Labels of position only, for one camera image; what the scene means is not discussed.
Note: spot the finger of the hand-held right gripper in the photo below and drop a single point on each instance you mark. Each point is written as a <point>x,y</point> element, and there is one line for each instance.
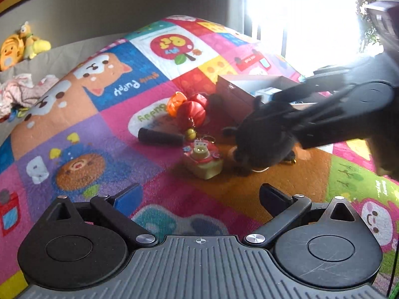
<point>321,79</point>
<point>336,118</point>

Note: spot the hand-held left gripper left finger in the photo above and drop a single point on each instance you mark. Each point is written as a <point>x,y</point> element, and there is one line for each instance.
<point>127,196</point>

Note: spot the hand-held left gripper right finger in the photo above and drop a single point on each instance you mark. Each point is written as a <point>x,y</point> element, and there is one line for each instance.
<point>274,200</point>

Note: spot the black plush toy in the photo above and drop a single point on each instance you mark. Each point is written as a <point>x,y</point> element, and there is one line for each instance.
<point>265,137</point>

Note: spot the black cylinder grip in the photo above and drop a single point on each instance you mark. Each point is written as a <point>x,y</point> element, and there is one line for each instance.
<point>159,136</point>

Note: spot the cardboard box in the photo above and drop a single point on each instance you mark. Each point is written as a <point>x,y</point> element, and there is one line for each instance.
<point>237,96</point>

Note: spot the orange pumpkin toy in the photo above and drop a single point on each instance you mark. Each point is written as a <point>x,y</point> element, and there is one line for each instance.
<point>174,106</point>

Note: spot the red lantern toy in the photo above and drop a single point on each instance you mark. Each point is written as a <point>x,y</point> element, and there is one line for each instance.
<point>193,109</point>

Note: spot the colourful printed play mat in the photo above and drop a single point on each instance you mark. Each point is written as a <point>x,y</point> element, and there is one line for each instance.
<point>124,168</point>

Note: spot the small blue object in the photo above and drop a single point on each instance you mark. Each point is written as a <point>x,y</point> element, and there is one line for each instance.
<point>17,114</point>

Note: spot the pile of pink clothes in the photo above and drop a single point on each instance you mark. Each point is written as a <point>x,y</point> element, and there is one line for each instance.
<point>21,92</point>

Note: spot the grey sofa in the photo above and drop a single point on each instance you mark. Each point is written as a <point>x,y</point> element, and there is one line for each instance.
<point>56,56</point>

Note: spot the yellow and green duck plush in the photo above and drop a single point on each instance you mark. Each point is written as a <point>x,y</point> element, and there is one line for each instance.
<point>34,45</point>

